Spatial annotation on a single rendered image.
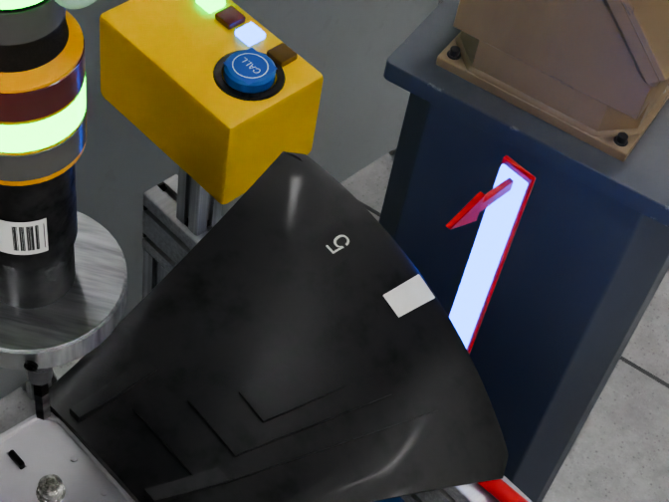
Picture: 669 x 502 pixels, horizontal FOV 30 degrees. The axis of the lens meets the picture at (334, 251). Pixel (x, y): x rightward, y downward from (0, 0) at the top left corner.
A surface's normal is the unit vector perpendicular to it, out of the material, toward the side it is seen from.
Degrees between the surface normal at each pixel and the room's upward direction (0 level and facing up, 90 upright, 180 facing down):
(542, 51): 90
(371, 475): 24
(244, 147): 90
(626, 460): 0
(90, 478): 6
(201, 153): 90
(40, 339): 0
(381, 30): 90
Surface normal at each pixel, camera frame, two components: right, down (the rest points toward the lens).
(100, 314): 0.13, -0.63
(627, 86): -0.53, 0.61
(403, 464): 0.51, -0.45
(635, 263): 0.22, 0.77
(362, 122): 0.69, 0.62
